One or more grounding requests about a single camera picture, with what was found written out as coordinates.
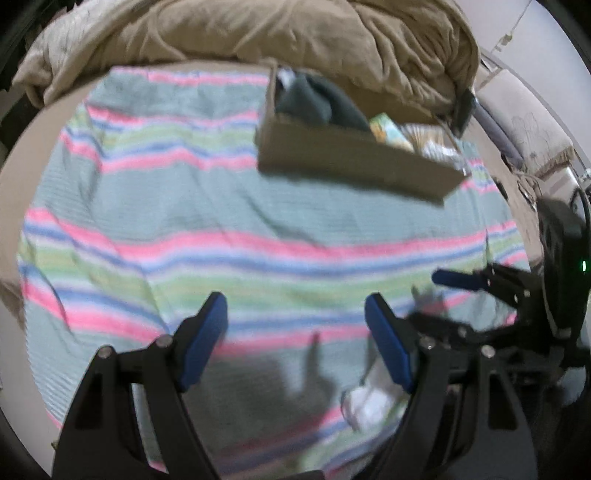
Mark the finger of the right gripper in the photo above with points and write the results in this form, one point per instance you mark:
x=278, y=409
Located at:
x=458, y=280
x=445, y=330

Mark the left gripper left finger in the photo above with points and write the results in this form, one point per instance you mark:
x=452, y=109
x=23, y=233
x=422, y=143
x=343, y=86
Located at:
x=100, y=438

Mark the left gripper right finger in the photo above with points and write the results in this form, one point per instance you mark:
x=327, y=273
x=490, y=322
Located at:
x=463, y=419

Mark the cotton swab bag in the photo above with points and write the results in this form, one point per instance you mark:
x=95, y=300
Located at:
x=434, y=142

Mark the grey sock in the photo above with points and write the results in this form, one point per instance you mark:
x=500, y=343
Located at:
x=343, y=112
x=300, y=101

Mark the white crumpled tissue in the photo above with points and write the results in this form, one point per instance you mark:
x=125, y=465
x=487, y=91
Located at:
x=370, y=404

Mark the brown cardboard box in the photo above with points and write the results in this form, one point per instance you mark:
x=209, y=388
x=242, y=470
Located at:
x=289, y=146

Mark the black phone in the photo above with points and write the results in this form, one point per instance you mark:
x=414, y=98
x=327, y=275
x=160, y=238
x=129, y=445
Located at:
x=463, y=112

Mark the beige flowered pillow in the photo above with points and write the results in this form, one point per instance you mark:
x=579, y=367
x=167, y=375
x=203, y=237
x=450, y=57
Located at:
x=541, y=142

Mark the beige rumpled blanket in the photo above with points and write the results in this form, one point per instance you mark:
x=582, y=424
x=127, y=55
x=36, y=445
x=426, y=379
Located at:
x=423, y=51

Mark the striped colourful towel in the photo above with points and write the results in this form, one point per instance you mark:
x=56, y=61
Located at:
x=151, y=200

